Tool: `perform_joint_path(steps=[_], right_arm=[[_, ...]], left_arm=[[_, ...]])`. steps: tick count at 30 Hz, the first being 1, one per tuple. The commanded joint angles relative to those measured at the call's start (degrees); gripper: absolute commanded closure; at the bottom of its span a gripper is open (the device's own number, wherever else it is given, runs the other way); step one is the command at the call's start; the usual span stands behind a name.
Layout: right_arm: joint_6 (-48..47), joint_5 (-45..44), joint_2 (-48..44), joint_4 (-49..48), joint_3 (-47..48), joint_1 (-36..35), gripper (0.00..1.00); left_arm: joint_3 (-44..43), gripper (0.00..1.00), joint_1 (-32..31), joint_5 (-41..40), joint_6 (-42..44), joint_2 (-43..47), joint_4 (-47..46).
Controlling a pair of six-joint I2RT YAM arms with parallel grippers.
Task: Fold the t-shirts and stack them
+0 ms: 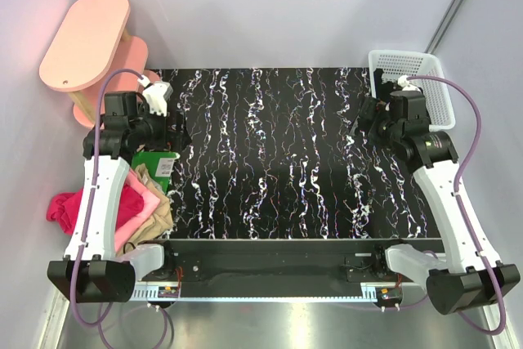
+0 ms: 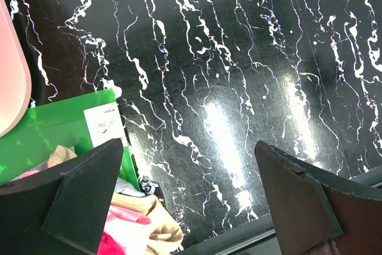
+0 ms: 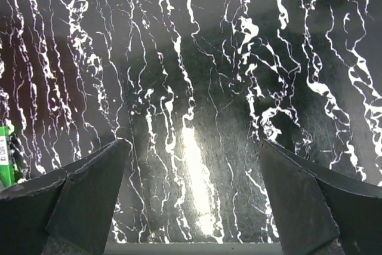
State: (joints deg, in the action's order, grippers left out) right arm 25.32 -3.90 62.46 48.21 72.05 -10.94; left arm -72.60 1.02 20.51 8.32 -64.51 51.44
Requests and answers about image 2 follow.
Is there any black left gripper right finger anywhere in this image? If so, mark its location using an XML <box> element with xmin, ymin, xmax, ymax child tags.
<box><xmin>254</xmin><ymin>141</ymin><xmax>381</xmax><ymax>254</ymax></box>

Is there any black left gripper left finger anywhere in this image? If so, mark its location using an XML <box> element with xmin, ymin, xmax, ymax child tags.
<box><xmin>1</xmin><ymin>139</ymin><xmax>124</xmax><ymax>254</ymax></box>

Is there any magenta red t shirt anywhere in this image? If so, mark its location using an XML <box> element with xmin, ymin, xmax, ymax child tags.
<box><xmin>97</xmin><ymin>232</ymin><xmax>125</xmax><ymax>255</ymax></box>

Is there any light pink t shirt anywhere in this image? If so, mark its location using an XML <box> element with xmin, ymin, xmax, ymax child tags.
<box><xmin>9</xmin><ymin>176</ymin><xmax>152</xmax><ymax>254</ymax></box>

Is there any green plastic folder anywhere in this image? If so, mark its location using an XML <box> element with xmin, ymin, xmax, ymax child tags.
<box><xmin>1</xmin><ymin>88</ymin><xmax>139</xmax><ymax>188</ymax></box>

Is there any beige t shirt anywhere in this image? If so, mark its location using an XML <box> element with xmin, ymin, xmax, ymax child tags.
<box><xmin>47</xmin><ymin>145</ymin><xmax>184</xmax><ymax>255</ymax></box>

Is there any pink three-tier shelf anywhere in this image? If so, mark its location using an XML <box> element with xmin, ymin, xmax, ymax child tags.
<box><xmin>1</xmin><ymin>0</ymin><xmax>32</xmax><ymax>136</ymax></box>

